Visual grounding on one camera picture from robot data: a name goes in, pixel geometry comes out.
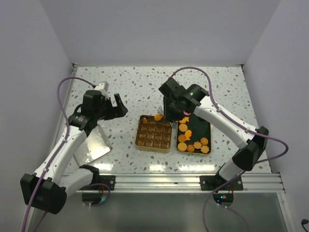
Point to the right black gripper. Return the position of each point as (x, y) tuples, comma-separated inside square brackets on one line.
[(169, 116)]

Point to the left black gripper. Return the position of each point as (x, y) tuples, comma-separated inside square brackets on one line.
[(115, 111)]

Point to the silver metal tongs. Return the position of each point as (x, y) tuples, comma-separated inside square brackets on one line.
[(167, 115)]

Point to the fish cookie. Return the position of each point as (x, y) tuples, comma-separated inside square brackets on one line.
[(188, 134), (184, 120), (158, 117)]

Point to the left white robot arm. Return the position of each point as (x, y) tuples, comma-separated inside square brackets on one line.
[(47, 189)]

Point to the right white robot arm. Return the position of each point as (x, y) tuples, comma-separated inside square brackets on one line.
[(251, 142)]

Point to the pink macaron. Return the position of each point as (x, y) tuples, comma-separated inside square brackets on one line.
[(186, 112)]

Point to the green cookie tray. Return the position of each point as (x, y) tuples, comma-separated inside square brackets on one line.
[(200, 128)]

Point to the gold cookie tin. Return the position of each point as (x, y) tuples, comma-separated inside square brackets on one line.
[(154, 136)]

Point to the bottom large round cookie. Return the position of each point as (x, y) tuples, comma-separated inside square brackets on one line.
[(181, 147)]

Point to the swirl butter cookie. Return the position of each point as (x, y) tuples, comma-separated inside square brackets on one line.
[(190, 148)]

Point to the silver tin lid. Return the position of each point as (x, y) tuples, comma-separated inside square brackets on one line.
[(94, 145)]

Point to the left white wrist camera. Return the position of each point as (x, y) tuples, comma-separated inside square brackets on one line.
[(103, 88)]

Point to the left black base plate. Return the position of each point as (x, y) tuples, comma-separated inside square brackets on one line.
[(108, 180)]

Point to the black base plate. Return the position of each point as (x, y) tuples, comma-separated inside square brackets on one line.
[(211, 182), (108, 180)]

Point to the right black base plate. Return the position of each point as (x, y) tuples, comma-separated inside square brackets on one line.
[(211, 182)]

